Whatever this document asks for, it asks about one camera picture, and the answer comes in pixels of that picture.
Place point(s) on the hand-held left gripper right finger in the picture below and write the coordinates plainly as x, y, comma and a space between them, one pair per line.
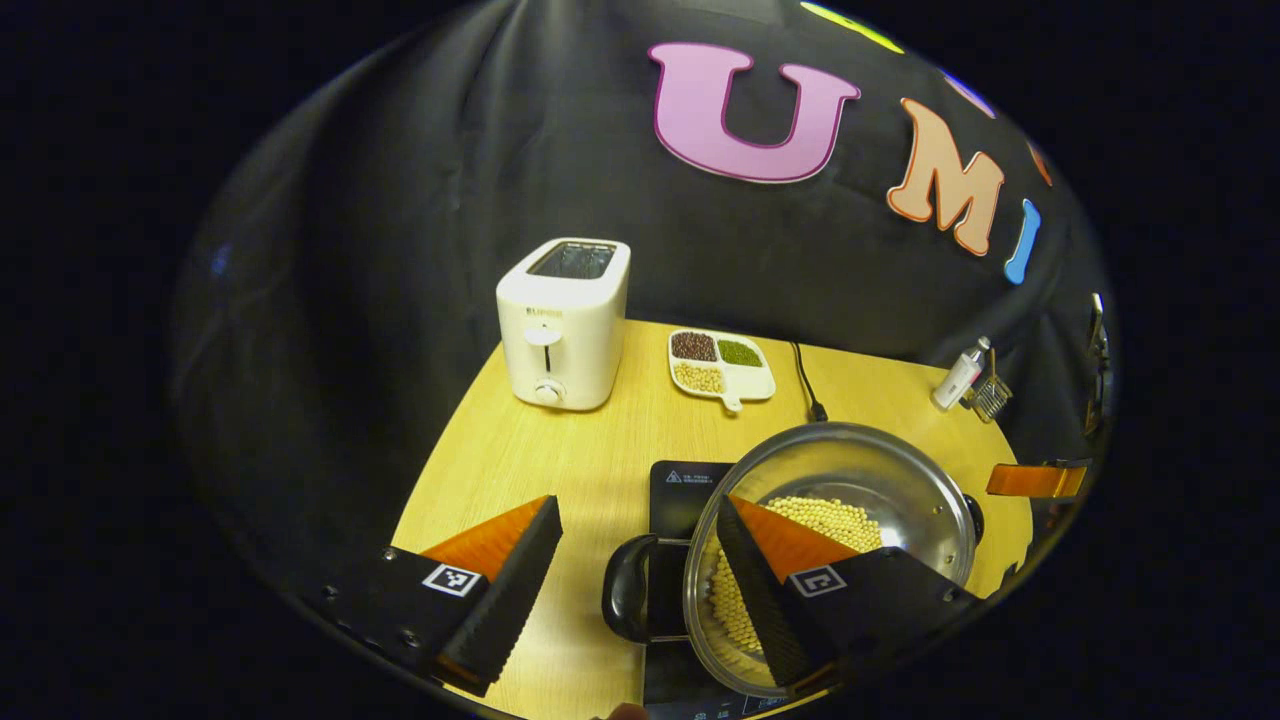
760, 590

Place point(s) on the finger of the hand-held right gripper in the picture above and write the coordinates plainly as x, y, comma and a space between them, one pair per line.
1035, 480

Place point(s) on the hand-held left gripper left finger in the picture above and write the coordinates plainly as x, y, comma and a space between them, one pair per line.
505, 590

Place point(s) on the black induction cooktop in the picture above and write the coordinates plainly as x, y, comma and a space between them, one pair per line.
685, 490

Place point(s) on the white plastic bottle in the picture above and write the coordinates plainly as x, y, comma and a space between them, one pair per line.
958, 378

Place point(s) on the white divided dish with beans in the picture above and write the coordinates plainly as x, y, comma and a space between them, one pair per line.
720, 365

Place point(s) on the white toaster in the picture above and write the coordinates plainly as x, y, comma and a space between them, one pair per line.
563, 325

